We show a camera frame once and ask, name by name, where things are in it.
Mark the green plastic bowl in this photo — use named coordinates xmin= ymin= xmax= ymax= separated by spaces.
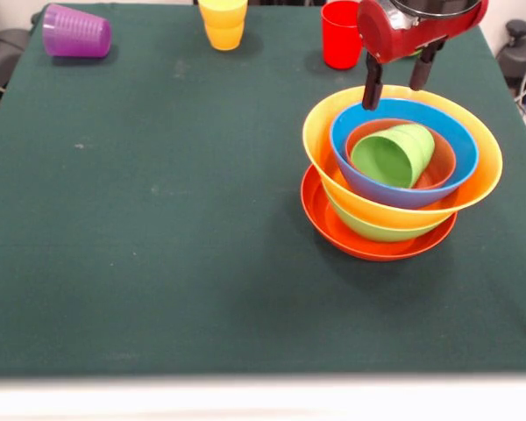
xmin=322 ymin=186 xmax=455 ymax=243

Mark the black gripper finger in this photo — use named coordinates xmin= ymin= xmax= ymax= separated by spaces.
xmin=360 ymin=51 xmax=385 ymax=112
xmin=408 ymin=40 xmax=449 ymax=92

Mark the large orange plastic bowl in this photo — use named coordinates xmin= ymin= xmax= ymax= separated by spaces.
xmin=301 ymin=83 xmax=504 ymax=230

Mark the dark green tablecloth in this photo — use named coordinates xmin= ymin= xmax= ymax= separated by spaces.
xmin=0 ymin=2 xmax=526 ymax=379

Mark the wide red plastic bowl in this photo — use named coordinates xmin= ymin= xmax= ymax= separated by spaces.
xmin=299 ymin=162 xmax=458 ymax=262

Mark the yellow plastic cup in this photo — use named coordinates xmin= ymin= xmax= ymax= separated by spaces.
xmin=197 ymin=0 xmax=249 ymax=52

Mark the blue plastic bowl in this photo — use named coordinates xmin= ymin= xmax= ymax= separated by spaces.
xmin=329 ymin=96 xmax=480 ymax=210

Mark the purple plastic cup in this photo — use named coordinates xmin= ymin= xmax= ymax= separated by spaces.
xmin=41 ymin=3 xmax=113 ymax=59

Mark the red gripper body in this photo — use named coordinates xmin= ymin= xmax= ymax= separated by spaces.
xmin=356 ymin=0 xmax=490 ymax=66

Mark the red plastic cup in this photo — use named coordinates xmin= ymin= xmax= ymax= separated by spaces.
xmin=320 ymin=0 xmax=365 ymax=71

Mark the small red plastic bowl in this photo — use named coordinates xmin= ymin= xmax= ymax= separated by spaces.
xmin=345 ymin=117 xmax=458 ymax=191

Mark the black rounded stand foot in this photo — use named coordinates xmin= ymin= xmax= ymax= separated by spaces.
xmin=0 ymin=6 xmax=32 ymax=96
xmin=495 ymin=18 xmax=526 ymax=82

